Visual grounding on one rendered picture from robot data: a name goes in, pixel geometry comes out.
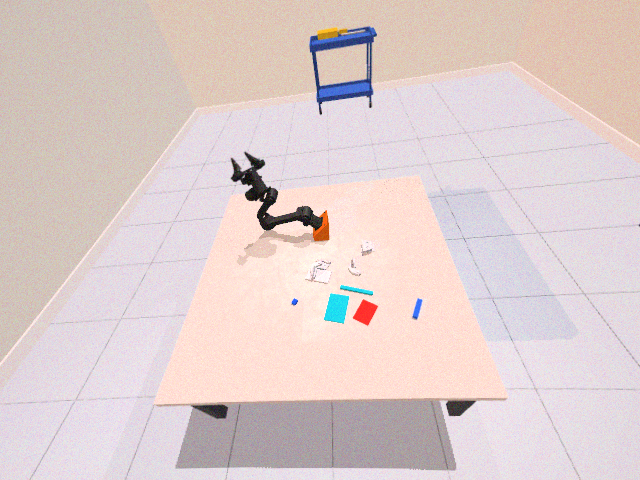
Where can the cyan flat bar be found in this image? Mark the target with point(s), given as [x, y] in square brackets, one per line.
[356, 290]

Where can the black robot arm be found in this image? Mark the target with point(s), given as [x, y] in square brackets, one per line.
[303, 214]

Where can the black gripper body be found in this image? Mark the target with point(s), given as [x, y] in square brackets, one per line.
[252, 176]

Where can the blue rectangular block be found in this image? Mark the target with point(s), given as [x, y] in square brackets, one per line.
[417, 308]

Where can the cyan flat rectangular plate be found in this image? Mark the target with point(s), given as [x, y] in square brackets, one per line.
[336, 308]

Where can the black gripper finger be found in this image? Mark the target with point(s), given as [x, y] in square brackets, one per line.
[252, 159]
[236, 167]

